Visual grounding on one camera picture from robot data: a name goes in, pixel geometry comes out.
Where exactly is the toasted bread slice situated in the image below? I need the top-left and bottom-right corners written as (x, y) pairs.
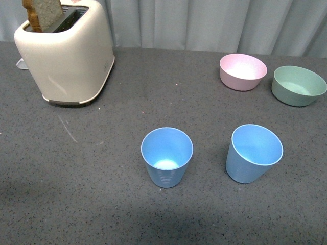
top-left (22, 0), bottom-right (63, 33)

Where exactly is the green bowl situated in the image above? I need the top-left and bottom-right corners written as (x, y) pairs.
top-left (271, 66), bottom-right (326, 107)

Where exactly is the pink bowl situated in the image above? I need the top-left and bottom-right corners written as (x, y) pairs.
top-left (219, 54), bottom-right (267, 91)

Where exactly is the light blue cup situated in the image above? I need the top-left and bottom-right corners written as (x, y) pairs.
top-left (225, 124), bottom-right (284, 184)
top-left (141, 127), bottom-right (194, 188)

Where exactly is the grey-white curtain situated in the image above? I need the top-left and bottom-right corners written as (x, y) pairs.
top-left (0, 0), bottom-right (327, 58)

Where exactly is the white two-slot toaster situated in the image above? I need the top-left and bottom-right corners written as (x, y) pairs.
top-left (14, 1), bottom-right (115, 105)

